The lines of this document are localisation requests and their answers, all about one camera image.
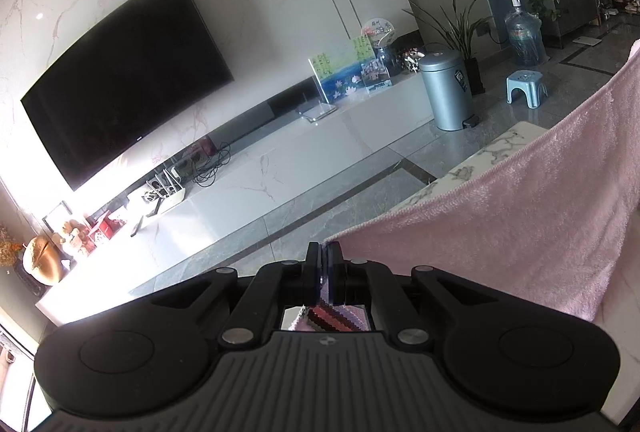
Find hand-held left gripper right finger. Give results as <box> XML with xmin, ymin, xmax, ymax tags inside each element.
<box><xmin>325</xmin><ymin>243</ymin><xmax>497</xmax><ymax>349</ymax></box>

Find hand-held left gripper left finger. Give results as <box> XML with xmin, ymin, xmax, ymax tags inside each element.
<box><xmin>150</xmin><ymin>242</ymin><xmax>322</xmax><ymax>349</ymax></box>

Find pink striped towel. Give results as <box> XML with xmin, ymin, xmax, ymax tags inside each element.
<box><xmin>295</xmin><ymin>39</ymin><xmax>640</xmax><ymax>332</ymax></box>

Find white low television cabinet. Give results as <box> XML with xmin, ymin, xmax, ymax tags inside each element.
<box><xmin>35</xmin><ymin>74</ymin><xmax>436</xmax><ymax>328</ymax></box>

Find white router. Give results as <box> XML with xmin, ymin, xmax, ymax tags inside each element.
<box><xmin>297</xmin><ymin>92</ymin><xmax>337</xmax><ymax>123</ymax></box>

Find white socket box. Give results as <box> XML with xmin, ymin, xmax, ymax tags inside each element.
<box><xmin>127</xmin><ymin>164</ymin><xmax>187</xmax><ymax>215</ymax></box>

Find lotus pond painting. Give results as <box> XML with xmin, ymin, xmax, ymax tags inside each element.
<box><xmin>307</xmin><ymin>36</ymin><xmax>376</xmax><ymax>105</ymax></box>

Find red gift box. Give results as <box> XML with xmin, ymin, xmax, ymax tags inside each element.
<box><xmin>87</xmin><ymin>209</ymin><xmax>128</xmax><ymax>243</ymax></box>

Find grey pedal trash can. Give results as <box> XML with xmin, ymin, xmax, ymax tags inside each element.
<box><xmin>418</xmin><ymin>52</ymin><xmax>480</xmax><ymax>131</ymax></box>

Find brown teddy bear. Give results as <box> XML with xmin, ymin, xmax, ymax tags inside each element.
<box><xmin>60</xmin><ymin>219</ymin><xmax>90</xmax><ymax>257</ymax></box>

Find round paper fan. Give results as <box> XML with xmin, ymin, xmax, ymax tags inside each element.
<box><xmin>361</xmin><ymin>18</ymin><xmax>393</xmax><ymax>48</ymax></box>

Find tall leafy potted plant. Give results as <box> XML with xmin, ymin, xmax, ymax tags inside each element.
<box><xmin>402</xmin><ymin>0</ymin><xmax>493</xmax><ymax>95</ymax></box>

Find golden round ornament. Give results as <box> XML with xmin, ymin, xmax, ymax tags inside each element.
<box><xmin>22</xmin><ymin>234</ymin><xmax>68</xmax><ymax>285</ymax></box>

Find small blue plastic stool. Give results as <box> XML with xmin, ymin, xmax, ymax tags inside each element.
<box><xmin>505</xmin><ymin>70</ymin><xmax>548</xmax><ymax>106</ymax></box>

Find black flat television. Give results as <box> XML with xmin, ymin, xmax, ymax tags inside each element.
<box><xmin>20</xmin><ymin>0</ymin><xmax>236</xmax><ymax>193</ymax></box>

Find dried yellow flowers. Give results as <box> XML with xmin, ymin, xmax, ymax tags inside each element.
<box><xmin>0</xmin><ymin>224</ymin><xmax>26</xmax><ymax>267</ymax></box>

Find large blue water bottle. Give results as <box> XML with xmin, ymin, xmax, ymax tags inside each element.
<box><xmin>504</xmin><ymin>0</ymin><xmax>547</xmax><ymax>66</ymax></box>

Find black cable bundle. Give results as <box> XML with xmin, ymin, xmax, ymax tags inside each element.
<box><xmin>192</xmin><ymin>142</ymin><xmax>233</xmax><ymax>187</ymax></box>

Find clear photo frame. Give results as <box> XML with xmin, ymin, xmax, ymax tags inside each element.
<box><xmin>359</xmin><ymin>56</ymin><xmax>392</xmax><ymax>93</ymax></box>

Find small dark picture frame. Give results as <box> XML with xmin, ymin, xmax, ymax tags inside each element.
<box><xmin>42</xmin><ymin>201</ymin><xmax>73</xmax><ymax>233</ymax></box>

